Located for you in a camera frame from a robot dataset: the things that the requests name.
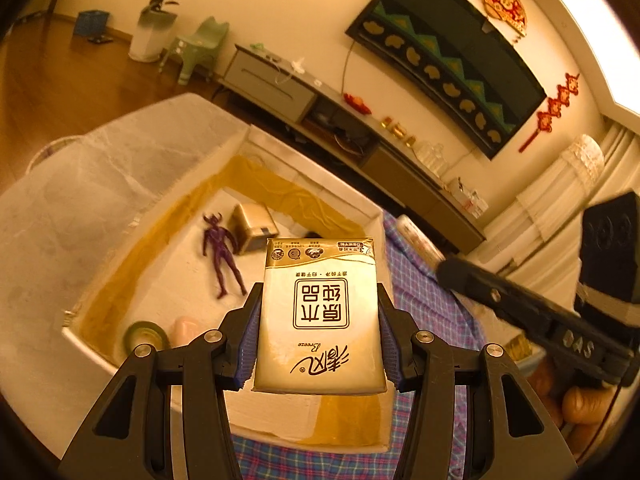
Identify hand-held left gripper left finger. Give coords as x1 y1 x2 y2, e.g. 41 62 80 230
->
59 282 266 480

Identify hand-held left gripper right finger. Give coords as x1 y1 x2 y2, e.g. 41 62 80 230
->
375 282 581 480

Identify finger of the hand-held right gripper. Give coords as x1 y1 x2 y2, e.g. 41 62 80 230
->
435 254 577 347

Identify white and gold tissue packet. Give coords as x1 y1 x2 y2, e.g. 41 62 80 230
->
252 236 388 395

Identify white printed tube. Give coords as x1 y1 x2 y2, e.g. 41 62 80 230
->
396 214 447 267

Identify white foam box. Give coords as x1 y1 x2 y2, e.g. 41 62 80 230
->
60 125 393 453

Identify gold metal box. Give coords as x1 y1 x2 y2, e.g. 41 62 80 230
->
230 202 280 256

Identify person's right hand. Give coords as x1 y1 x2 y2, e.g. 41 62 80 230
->
530 355 618 463

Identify white curtain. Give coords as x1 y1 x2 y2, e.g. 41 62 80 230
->
480 115 640 291

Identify white boxes on cabinet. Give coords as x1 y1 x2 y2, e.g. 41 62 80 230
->
447 176 488 217

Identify tape roll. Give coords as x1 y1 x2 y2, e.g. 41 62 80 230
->
122 320 170 363

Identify purple toy figure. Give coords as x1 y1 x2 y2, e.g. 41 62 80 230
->
201 212 248 300

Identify clear glass cups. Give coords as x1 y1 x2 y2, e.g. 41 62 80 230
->
415 141 448 176

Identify red knot ornament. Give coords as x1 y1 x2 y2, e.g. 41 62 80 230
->
517 72 581 155

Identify amber glass bottles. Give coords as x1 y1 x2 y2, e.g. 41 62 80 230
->
382 116 418 148

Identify red fruit plate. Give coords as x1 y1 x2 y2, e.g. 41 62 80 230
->
343 92 373 113

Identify grey television cabinet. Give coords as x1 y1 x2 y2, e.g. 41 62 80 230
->
217 44 487 256

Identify red and gold fan ornament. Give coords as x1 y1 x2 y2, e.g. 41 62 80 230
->
462 0 528 37

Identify white round bin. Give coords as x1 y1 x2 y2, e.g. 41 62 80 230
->
25 136 81 171

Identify green plastic chair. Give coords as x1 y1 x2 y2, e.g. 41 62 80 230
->
159 16 231 86

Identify white plant pot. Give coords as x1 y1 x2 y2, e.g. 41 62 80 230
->
128 10 178 63

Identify dark leafy plant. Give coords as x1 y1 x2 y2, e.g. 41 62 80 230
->
142 0 181 16

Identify blue plastic basket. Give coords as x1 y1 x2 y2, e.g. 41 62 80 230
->
76 10 111 37

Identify wall television with patterned cover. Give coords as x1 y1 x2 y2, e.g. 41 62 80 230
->
345 0 547 161

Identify television cable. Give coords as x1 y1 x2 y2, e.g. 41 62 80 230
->
342 40 358 96

